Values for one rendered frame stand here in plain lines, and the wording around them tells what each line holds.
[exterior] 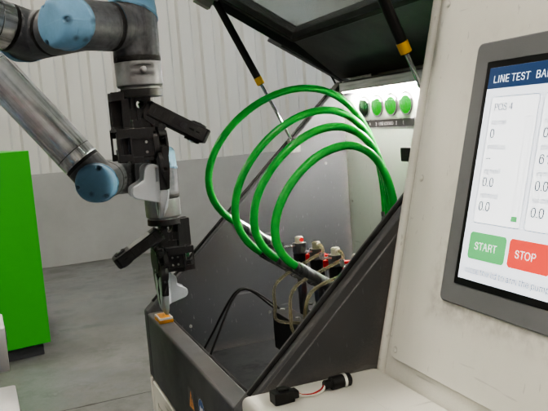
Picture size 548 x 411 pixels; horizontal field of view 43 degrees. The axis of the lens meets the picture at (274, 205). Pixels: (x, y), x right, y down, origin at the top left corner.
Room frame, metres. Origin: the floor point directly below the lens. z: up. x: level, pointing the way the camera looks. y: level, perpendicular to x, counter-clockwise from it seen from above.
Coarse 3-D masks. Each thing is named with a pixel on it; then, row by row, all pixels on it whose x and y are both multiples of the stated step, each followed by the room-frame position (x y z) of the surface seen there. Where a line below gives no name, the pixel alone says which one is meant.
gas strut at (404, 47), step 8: (384, 0) 1.08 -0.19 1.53; (384, 8) 1.09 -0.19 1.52; (392, 8) 1.09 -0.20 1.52; (384, 16) 1.10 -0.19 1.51; (392, 16) 1.09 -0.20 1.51; (392, 24) 1.09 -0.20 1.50; (400, 24) 1.10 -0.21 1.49; (392, 32) 1.10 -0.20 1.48; (400, 32) 1.09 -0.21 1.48; (400, 40) 1.10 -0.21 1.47; (400, 48) 1.10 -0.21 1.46; (408, 48) 1.10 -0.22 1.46; (408, 56) 1.11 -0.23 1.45; (416, 72) 1.11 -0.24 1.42; (416, 80) 1.12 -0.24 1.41
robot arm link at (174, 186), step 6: (174, 150) 1.50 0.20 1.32; (174, 156) 1.50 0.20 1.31; (144, 162) 1.48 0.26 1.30; (174, 162) 1.49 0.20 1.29; (138, 168) 1.47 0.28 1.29; (174, 168) 1.49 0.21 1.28; (138, 174) 1.47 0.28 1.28; (174, 174) 1.49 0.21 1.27; (174, 180) 1.49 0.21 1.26; (174, 186) 1.48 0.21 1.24; (174, 192) 1.48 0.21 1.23
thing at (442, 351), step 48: (480, 0) 0.97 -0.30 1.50; (528, 0) 0.88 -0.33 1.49; (432, 48) 1.07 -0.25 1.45; (432, 96) 1.03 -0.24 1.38; (432, 144) 1.01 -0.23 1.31; (432, 192) 0.99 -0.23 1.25; (432, 240) 0.97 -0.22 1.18; (432, 288) 0.94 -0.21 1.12; (384, 336) 1.03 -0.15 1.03; (432, 336) 0.92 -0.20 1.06; (480, 336) 0.84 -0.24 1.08; (528, 336) 0.76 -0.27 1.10; (432, 384) 0.91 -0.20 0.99; (480, 384) 0.82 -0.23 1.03; (528, 384) 0.75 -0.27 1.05
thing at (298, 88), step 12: (264, 96) 1.36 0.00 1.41; (276, 96) 1.37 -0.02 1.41; (336, 96) 1.41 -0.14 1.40; (252, 108) 1.35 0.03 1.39; (348, 108) 1.43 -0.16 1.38; (240, 120) 1.34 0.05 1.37; (360, 120) 1.43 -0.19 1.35; (228, 132) 1.33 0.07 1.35; (216, 144) 1.32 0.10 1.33; (216, 156) 1.32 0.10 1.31; (216, 204) 1.31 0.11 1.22; (228, 216) 1.32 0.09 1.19
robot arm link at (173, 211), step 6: (174, 198) 1.48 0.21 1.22; (150, 204) 1.47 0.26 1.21; (168, 204) 1.47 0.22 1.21; (174, 204) 1.48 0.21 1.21; (150, 210) 1.47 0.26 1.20; (156, 210) 1.47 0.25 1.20; (168, 210) 1.47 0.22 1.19; (174, 210) 1.48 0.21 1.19; (180, 210) 1.50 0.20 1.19; (150, 216) 1.48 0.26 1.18; (156, 216) 1.47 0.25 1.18; (168, 216) 1.47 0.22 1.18; (174, 216) 1.48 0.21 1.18
